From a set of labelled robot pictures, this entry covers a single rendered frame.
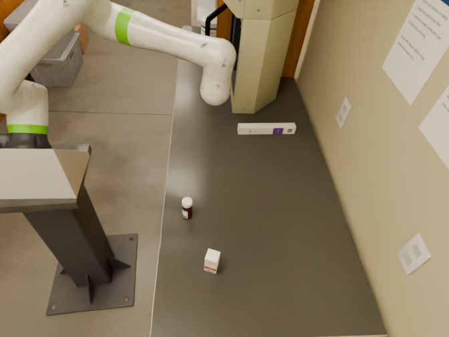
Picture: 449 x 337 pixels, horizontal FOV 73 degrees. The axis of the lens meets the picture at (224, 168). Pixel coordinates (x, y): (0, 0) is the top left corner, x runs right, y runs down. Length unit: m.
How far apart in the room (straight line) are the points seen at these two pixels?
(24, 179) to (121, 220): 1.16
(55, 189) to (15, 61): 0.44
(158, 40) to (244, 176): 0.61
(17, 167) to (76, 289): 1.11
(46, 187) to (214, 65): 0.73
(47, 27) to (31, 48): 0.08
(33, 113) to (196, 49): 0.62
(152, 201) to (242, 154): 1.16
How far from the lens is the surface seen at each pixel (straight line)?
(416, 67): 1.04
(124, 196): 2.43
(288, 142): 1.48
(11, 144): 1.29
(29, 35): 1.11
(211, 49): 1.02
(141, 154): 2.71
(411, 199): 1.01
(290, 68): 1.93
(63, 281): 2.19
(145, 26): 1.12
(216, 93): 1.08
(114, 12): 1.17
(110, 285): 2.09
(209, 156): 1.34
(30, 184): 1.27
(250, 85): 1.50
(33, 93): 1.28
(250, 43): 1.40
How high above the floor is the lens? 1.90
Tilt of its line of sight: 48 degrees down
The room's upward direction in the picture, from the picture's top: 6 degrees clockwise
